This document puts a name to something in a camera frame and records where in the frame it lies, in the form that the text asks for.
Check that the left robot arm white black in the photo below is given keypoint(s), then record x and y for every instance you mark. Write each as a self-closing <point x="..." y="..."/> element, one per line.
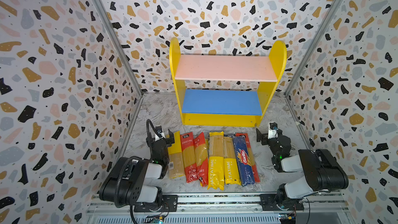
<point x="124" y="186"/>

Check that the red spaghetti bag left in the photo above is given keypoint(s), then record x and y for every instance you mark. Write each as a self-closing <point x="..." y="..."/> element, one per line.
<point x="189" y="160"/>

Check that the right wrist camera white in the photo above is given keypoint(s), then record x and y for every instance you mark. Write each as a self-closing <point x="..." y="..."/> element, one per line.
<point x="272" y="130"/>

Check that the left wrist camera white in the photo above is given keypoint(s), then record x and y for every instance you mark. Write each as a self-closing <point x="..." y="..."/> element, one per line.
<point x="159" y="134"/>

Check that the yellow clear spaghetti bag leftmost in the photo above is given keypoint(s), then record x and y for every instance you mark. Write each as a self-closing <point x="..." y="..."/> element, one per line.
<point x="176" y="167"/>

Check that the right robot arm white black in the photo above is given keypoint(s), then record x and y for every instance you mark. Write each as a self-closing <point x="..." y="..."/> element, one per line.
<point x="322" y="173"/>

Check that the blue Barilla spaghetti box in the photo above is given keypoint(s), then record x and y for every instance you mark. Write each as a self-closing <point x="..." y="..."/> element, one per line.
<point x="243" y="161"/>

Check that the metal base rail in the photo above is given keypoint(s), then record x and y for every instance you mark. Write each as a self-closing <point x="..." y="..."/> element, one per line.
<point x="225" y="208"/>

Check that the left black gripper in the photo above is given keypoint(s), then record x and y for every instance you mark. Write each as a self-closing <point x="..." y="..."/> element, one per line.
<point x="162" y="140"/>

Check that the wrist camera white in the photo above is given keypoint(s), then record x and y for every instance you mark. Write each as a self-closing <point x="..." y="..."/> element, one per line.
<point x="159" y="134"/>
<point x="272" y="130"/>

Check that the red yellow spaghetti bag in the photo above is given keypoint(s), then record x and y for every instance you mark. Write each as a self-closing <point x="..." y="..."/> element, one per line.
<point x="201" y="156"/>

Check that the yellow Pastatime bag large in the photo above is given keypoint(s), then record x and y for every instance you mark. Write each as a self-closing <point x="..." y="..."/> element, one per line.
<point x="216" y="160"/>

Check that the red spaghetti bag right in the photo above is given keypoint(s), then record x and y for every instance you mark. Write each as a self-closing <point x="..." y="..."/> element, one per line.
<point x="251" y="155"/>

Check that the yellow shelf pink blue boards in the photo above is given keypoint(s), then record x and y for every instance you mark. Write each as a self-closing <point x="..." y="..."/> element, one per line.
<point x="230" y="108"/>

